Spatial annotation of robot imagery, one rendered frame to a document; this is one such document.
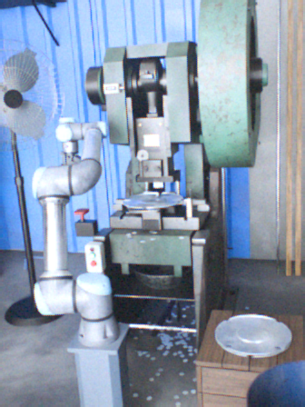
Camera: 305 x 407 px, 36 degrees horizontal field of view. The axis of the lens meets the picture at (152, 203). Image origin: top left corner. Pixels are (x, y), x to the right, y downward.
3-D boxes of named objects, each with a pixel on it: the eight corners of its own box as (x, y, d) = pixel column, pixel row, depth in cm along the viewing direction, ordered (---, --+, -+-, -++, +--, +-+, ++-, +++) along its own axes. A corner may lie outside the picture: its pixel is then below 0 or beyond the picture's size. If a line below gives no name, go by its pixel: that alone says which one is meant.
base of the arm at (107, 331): (113, 348, 166) (111, 322, 163) (73, 345, 169) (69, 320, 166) (124, 325, 180) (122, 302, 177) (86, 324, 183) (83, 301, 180)
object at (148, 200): (188, 193, 238) (188, 192, 238) (175, 209, 211) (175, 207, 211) (132, 193, 246) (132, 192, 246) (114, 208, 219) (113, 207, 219)
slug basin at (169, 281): (190, 296, 232) (189, 277, 229) (124, 292, 241) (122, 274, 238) (201, 269, 263) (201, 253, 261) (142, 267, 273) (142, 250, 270)
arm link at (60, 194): (76, 313, 163) (70, 160, 173) (33, 317, 163) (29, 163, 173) (82, 312, 175) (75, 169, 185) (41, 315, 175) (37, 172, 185)
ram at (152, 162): (166, 178, 224) (162, 114, 216) (136, 178, 228) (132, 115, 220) (174, 171, 240) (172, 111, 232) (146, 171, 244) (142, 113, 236)
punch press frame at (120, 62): (198, 334, 227) (184, 36, 193) (113, 327, 238) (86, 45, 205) (220, 269, 300) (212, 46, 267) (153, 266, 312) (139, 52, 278)
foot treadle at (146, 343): (155, 361, 216) (154, 351, 214) (134, 359, 218) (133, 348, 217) (182, 302, 271) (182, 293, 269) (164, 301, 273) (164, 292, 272)
